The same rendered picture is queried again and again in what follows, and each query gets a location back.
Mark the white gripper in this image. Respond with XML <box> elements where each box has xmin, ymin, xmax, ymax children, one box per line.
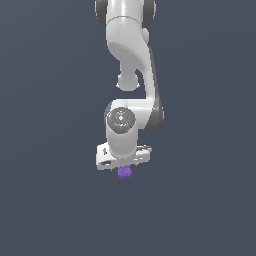
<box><xmin>96</xmin><ymin>143</ymin><xmax>153</xmax><ymax>171</ymax></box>

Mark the small purple block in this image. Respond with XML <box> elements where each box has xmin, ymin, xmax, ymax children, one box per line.
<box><xmin>117</xmin><ymin>164</ymin><xmax>133</xmax><ymax>181</ymax></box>

